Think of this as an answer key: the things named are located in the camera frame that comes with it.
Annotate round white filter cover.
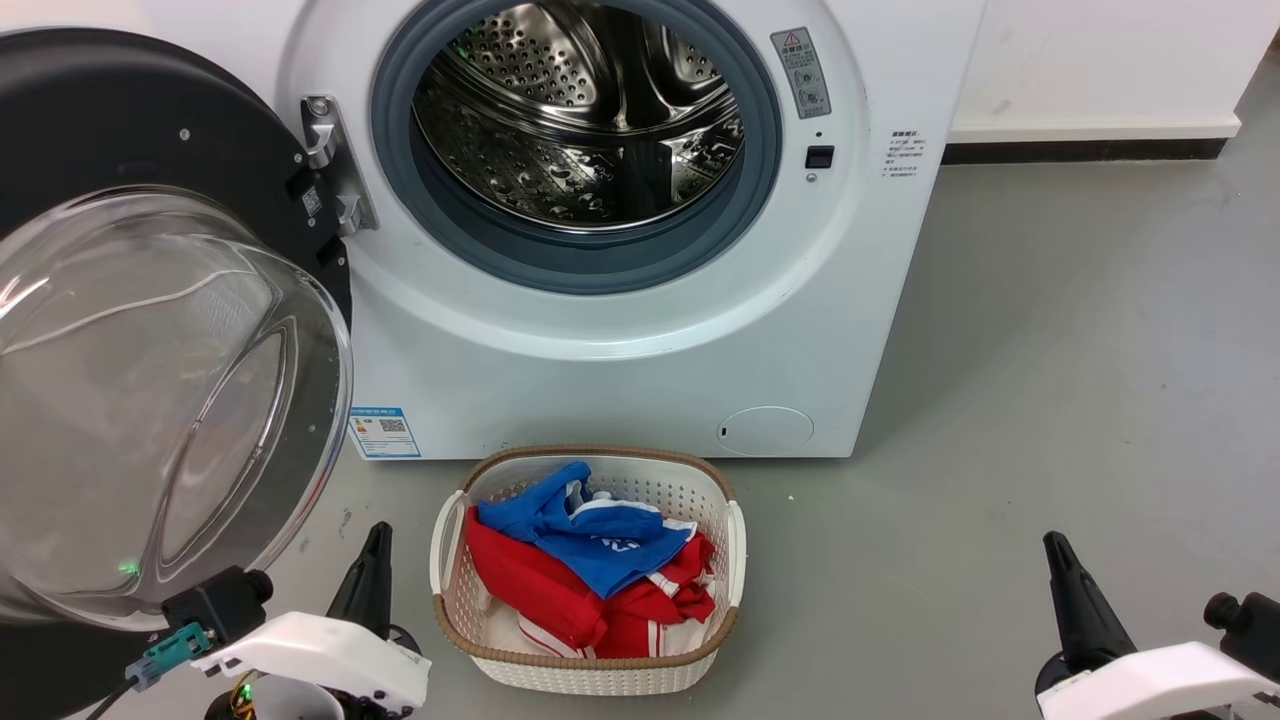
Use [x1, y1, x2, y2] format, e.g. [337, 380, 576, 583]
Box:
[716, 405, 816, 459]

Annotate blue energy label sticker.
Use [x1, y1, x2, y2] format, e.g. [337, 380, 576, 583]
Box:
[348, 406, 423, 460]

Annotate white plastic laundry basket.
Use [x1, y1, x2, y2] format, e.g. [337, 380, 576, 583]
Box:
[429, 445, 748, 697]

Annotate black text instruction sticker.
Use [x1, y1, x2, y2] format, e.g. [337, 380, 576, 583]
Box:
[882, 127, 927, 180]

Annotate blue garment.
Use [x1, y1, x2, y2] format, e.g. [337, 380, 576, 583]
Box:
[476, 461, 699, 600]

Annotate black round glass washer door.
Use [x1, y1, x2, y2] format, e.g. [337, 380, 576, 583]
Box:
[0, 27, 355, 720]

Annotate white front-load washing machine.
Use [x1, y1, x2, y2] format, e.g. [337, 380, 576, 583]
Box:
[270, 0, 987, 462]

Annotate teal cable connector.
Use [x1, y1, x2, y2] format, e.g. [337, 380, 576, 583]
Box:
[124, 621, 214, 693]

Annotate silver metal door hinge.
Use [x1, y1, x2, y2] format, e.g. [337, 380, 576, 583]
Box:
[299, 94, 380, 239]

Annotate white cloth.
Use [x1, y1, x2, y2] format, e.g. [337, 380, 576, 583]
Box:
[484, 598, 703, 662]

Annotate red garment white stripes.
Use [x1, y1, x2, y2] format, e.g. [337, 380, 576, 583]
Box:
[464, 506, 718, 660]

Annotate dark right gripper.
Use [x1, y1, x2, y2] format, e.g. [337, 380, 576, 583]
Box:
[1034, 531, 1139, 703]

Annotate grey warning sticker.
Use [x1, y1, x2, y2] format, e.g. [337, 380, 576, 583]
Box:
[769, 26, 834, 122]

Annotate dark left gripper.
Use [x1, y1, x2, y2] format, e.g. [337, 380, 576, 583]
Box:
[205, 522, 411, 720]

